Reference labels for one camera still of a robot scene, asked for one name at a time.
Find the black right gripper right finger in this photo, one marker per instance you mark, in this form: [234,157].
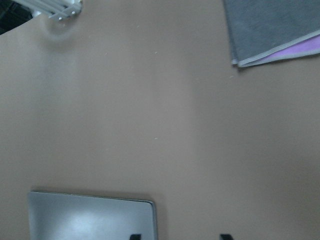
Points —
[225,236]

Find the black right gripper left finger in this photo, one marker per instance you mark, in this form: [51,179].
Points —
[135,237]

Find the folded grey purple cloth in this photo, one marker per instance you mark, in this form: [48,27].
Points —
[263,31]

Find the grey laptop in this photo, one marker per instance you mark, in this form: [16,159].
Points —
[61,216]

